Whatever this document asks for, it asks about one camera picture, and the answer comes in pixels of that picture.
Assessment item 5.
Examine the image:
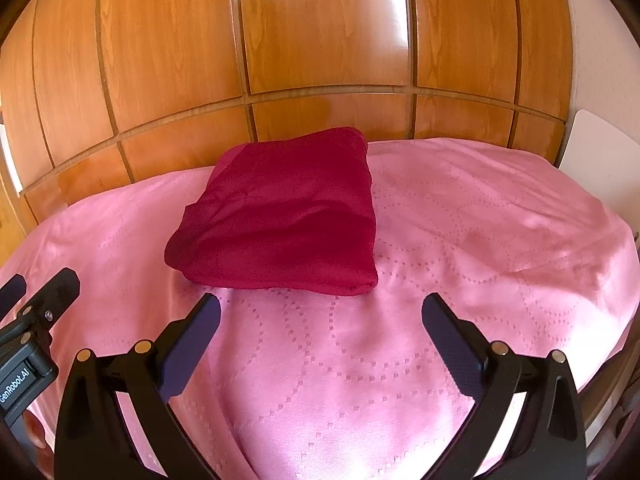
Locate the dark red cloth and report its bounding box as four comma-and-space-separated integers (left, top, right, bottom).
164, 126, 378, 297

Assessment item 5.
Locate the person's left hand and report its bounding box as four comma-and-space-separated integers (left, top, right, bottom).
22, 407, 53, 453

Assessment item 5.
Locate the white board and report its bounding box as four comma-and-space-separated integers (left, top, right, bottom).
557, 109, 636, 196

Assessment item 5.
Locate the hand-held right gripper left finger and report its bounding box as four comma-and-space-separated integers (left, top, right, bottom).
52, 292, 222, 480

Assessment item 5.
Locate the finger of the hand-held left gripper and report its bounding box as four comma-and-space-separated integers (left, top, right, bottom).
12, 266, 82, 346
0, 273, 28, 321

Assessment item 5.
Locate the wooden bed frame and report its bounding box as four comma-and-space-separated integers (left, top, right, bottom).
582, 340, 640, 441

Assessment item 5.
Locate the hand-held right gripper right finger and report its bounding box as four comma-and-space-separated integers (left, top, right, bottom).
421, 292, 587, 480

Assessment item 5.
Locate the wooden wardrobe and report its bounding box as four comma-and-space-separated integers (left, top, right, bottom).
0, 0, 576, 241

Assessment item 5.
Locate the pink bedspread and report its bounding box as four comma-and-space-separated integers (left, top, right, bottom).
0, 137, 640, 480

